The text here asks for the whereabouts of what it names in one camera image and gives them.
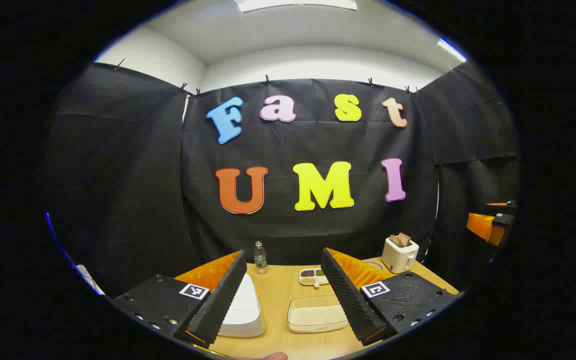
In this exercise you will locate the white flat object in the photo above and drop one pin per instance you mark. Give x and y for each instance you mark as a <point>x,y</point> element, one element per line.
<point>90,282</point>

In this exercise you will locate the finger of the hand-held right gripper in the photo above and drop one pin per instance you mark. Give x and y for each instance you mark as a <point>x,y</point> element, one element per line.
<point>503,204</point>
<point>485,225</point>

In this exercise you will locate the white divided grain dish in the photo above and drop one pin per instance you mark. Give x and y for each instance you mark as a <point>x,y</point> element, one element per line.
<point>313,276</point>

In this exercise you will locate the toasted bread slice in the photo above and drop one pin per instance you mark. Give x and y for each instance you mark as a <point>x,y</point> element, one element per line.
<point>396,240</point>
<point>405,239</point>

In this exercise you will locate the white toaster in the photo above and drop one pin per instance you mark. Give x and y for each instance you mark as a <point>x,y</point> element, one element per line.
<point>399,257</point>

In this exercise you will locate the clear plastic water bottle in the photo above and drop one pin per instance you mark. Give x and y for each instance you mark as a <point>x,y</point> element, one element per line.
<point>260,260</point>

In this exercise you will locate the narrow ceiling light strip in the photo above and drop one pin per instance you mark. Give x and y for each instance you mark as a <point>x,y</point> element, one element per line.
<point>450,50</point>

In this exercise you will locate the black backdrop cloth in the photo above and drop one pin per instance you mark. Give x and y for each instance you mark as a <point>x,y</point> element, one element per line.
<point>133,175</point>

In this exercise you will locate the white rice grains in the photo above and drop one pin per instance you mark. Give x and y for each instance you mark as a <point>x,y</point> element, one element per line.
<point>315,310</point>

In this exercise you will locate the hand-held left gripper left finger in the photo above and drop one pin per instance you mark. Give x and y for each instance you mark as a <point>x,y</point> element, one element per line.
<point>218,300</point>

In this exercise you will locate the white rice cooker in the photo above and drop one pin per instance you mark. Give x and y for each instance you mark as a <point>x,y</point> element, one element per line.
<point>245,310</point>

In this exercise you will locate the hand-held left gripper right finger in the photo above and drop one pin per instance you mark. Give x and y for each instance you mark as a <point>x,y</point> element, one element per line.
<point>348,295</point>

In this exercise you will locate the ceiling light panel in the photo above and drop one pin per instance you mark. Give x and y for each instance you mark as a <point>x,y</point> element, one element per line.
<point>293,4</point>

